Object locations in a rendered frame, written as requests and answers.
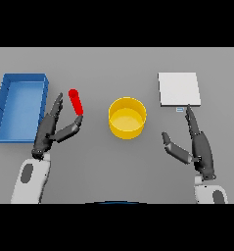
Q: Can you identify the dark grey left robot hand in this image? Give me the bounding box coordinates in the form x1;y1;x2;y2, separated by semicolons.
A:
30;92;84;161

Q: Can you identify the pale square measuring scale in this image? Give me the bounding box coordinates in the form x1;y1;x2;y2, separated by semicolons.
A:
158;72;202;113

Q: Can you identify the yellow bowl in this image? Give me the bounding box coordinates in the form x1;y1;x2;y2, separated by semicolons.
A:
108;96;148;140

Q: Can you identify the blue tray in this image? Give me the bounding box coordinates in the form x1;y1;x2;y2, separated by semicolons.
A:
0;73;50;144

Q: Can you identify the red beaker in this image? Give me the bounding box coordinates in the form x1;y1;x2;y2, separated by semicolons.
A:
68;88;84;117

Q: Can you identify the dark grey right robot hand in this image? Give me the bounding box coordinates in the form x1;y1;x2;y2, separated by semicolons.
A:
161;104;217;181

